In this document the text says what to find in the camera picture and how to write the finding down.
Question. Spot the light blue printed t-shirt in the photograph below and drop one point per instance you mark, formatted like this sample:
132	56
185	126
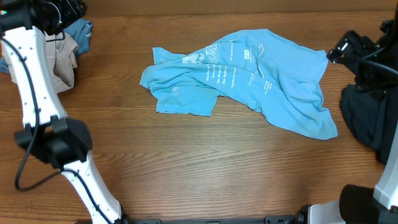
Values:
266	72

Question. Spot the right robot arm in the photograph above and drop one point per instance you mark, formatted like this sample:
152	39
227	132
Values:
358	204

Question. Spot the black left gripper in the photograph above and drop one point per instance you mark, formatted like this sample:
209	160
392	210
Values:
73	9

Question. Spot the blue denim jeans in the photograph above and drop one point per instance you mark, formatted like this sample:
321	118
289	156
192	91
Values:
80	31

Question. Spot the black folded garment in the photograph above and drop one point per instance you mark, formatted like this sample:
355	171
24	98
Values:
371	116

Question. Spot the beige pants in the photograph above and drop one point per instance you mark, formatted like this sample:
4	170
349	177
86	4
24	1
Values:
61	59

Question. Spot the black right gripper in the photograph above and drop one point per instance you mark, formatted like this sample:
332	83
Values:
339	50

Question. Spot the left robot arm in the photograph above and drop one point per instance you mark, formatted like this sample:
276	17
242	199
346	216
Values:
49	134

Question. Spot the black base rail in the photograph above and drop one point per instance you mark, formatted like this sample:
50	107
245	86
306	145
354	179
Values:
211	221

